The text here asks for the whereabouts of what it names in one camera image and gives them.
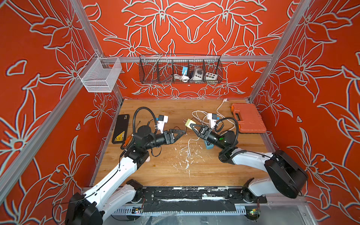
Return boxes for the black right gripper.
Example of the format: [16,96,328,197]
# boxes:
[190,127,227,152]

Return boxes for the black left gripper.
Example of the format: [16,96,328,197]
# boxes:
[144,130,185,152]

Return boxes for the yellow plug adapter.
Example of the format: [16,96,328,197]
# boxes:
[185,119,196,128]

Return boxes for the blue usb charger hub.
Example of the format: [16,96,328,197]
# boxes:
[204,141,214,150]

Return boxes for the thin white cable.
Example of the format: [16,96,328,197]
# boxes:
[187,126,195,157]

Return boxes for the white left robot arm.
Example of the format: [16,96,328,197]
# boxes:
[64,126,186,225]

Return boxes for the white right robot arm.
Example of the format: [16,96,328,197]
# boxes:
[188,123,308,203]

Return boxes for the orange plastic tool case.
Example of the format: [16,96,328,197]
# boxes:
[231,103,266,134]

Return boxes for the white power strip in basket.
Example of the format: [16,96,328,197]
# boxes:
[191,67,203,81]

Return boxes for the white socket cube in basket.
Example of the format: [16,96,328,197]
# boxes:
[205,72,218,82]

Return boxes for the black flat tool case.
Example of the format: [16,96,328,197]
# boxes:
[112,114,130,144]

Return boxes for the blue box in basket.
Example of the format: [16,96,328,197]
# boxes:
[181,67,188,76]

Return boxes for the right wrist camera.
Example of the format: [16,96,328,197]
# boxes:
[207,113,219,129]

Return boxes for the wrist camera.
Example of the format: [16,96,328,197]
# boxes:
[207,113,219,129]
[157,115,168,134]

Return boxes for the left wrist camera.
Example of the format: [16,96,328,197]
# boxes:
[157,115,168,134]

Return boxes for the coiled white cable in basket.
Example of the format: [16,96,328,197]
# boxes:
[172,73,189,83]

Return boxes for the orange handled screwdriver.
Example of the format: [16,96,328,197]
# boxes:
[121,134,133,150]

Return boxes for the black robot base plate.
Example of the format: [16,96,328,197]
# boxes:
[124,187,267,214]

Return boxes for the black wire wall basket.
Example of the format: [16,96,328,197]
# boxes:
[139,53,223,84]

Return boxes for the clear plastic wall bin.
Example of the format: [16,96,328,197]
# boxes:
[79,58,122,93]

